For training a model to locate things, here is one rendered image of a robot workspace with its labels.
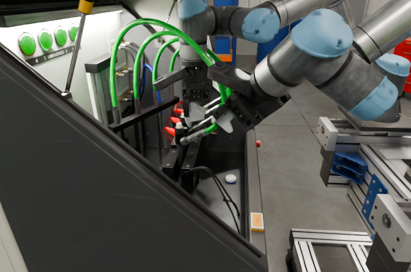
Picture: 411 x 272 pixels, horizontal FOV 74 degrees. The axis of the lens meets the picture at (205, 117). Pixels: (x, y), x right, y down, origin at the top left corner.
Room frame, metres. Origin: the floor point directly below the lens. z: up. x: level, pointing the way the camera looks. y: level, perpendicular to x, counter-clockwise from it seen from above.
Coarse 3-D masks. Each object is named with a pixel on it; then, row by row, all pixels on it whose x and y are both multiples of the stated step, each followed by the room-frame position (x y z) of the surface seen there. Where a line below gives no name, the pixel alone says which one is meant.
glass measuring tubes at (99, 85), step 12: (96, 60) 0.84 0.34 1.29; (108, 60) 0.87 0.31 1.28; (96, 72) 0.80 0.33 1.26; (108, 72) 0.88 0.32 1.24; (96, 84) 0.81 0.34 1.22; (108, 84) 0.88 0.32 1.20; (96, 96) 0.81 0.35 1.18; (108, 96) 0.85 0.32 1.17; (96, 108) 0.80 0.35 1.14; (108, 108) 0.84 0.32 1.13; (108, 120) 0.84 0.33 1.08
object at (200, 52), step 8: (128, 24) 0.73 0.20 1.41; (136, 24) 0.72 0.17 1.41; (160, 24) 0.68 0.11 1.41; (168, 24) 0.67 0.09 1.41; (120, 32) 0.74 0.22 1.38; (176, 32) 0.66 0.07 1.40; (120, 40) 0.76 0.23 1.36; (192, 40) 0.64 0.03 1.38; (200, 48) 0.63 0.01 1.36; (112, 56) 0.77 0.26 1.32; (208, 56) 0.62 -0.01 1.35; (112, 64) 0.77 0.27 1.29; (208, 64) 0.61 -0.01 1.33; (112, 72) 0.77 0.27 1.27; (112, 80) 0.77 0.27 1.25; (112, 88) 0.78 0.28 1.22; (224, 88) 0.60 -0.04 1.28; (112, 96) 0.78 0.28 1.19; (224, 96) 0.59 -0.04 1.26; (208, 128) 0.62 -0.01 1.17
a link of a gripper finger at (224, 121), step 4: (228, 112) 0.55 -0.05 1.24; (232, 112) 0.55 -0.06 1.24; (212, 116) 0.57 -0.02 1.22; (224, 116) 0.56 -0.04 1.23; (228, 116) 0.55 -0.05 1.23; (232, 116) 0.54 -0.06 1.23; (212, 120) 0.58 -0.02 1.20; (216, 120) 0.57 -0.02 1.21; (220, 120) 0.57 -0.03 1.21; (224, 120) 0.56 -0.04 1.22; (228, 120) 0.55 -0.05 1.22; (220, 124) 0.57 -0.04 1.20; (224, 124) 0.56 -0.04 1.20; (228, 124) 0.56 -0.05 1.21; (224, 128) 0.57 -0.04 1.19; (228, 128) 0.56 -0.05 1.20; (232, 128) 0.55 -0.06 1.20; (228, 132) 0.56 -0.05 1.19
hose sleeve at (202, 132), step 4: (204, 128) 0.62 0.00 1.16; (196, 132) 0.64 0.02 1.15; (200, 132) 0.62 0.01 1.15; (204, 132) 0.62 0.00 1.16; (188, 136) 0.65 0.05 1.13; (192, 136) 0.64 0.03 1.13; (196, 136) 0.63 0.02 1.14; (200, 136) 0.62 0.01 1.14; (188, 140) 0.64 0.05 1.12; (192, 140) 0.64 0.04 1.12
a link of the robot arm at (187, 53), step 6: (180, 48) 0.74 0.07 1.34; (186, 48) 0.72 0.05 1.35; (192, 48) 0.72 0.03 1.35; (204, 48) 0.73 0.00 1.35; (180, 54) 0.74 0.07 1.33; (186, 54) 0.72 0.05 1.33; (192, 54) 0.72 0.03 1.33; (198, 54) 0.72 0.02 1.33; (186, 60) 0.72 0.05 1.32; (192, 60) 0.72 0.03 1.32; (198, 60) 0.72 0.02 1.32
